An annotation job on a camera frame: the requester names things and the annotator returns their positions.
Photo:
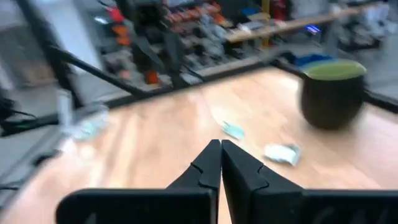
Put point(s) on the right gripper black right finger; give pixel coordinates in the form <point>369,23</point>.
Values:
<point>242,177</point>

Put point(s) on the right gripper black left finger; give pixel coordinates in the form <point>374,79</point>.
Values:
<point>199,174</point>

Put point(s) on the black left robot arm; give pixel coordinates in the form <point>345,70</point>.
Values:
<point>175,59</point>

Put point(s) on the blue plastic bin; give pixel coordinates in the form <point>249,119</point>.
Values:
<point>314,59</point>

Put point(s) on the dark cup with green inside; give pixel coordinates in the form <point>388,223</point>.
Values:
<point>332,99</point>

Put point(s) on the long wooden board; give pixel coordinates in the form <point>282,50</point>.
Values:
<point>280,28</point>

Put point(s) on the black aluminium table frame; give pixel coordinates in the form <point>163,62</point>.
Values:
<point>93,73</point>

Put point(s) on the yellow post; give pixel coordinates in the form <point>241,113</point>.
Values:
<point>265,18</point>

